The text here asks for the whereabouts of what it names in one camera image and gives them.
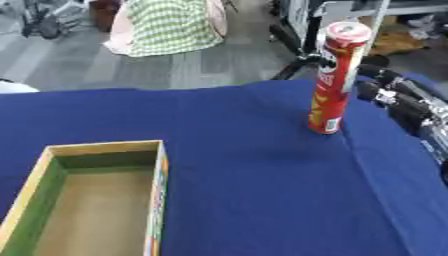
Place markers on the white metal frame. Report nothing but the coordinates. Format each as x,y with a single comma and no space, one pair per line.
361,13

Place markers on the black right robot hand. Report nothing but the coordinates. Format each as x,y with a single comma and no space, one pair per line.
402,96

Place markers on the black tripod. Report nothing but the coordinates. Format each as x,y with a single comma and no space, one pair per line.
294,53

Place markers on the open cardboard box green inside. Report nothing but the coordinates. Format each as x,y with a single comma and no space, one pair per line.
93,206

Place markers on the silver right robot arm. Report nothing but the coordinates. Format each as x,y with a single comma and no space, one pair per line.
436,140

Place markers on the tall red chips can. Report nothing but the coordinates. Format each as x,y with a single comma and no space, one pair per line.
331,86

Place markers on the brown wooden cabinet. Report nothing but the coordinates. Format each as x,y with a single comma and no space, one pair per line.
104,13

